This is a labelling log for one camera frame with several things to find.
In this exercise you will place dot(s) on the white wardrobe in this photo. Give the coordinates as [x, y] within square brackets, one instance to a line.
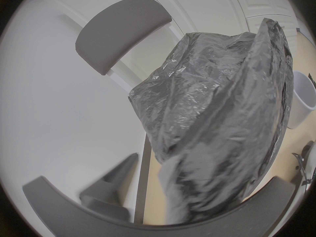
[222, 6]

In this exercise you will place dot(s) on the white chair grey cushions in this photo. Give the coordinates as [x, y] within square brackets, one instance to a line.
[118, 31]

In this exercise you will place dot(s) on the white trash bin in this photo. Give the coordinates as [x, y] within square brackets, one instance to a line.
[300, 100]

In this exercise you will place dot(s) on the black plastic bag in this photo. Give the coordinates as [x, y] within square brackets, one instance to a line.
[209, 88]

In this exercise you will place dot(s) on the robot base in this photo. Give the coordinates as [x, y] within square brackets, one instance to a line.
[310, 164]

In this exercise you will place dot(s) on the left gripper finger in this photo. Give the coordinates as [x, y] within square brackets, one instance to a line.
[116, 181]

